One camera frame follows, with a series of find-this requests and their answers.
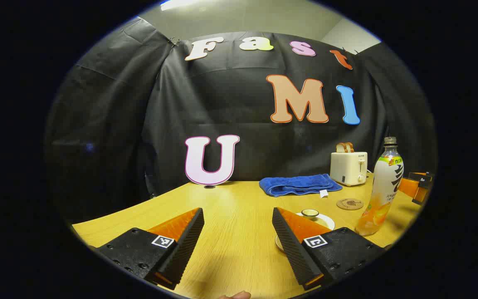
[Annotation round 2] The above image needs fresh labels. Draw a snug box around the black backdrop cloth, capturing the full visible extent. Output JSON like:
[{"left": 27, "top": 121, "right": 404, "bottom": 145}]
[{"left": 44, "top": 17, "right": 437, "bottom": 225}]

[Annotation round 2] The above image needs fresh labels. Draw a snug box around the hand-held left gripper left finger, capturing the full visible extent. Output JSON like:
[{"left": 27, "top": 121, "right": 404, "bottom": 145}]
[{"left": 97, "top": 207, "right": 205, "bottom": 291}]

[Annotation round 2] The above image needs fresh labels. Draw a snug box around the water bottle with white label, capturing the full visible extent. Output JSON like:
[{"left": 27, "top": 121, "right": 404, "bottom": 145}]
[{"left": 356, "top": 137, "right": 405, "bottom": 236}]

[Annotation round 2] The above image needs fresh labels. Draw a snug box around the blue towel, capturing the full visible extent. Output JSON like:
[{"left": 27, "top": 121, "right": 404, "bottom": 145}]
[{"left": 259, "top": 174, "right": 343, "bottom": 197}]

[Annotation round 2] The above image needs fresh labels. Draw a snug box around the golden teacup with white inside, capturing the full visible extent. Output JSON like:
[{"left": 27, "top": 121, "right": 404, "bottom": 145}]
[{"left": 275, "top": 210, "right": 336, "bottom": 252}]

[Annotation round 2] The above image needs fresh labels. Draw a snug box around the round brown coaster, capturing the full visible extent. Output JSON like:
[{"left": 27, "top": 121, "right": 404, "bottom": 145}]
[{"left": 336, "top": 198, "right": 364, "bottom": 211}]

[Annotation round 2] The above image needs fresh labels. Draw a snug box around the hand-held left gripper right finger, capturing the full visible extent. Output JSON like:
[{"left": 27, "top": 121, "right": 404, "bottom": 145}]
[{"left": 271, "top": 206, "right": 386, "bottom": 291}]

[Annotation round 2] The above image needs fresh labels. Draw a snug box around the white toaster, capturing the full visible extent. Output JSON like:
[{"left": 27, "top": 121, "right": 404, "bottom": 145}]
[{"left": 330, "top": 151, "right": 368, "bottom": 186}]

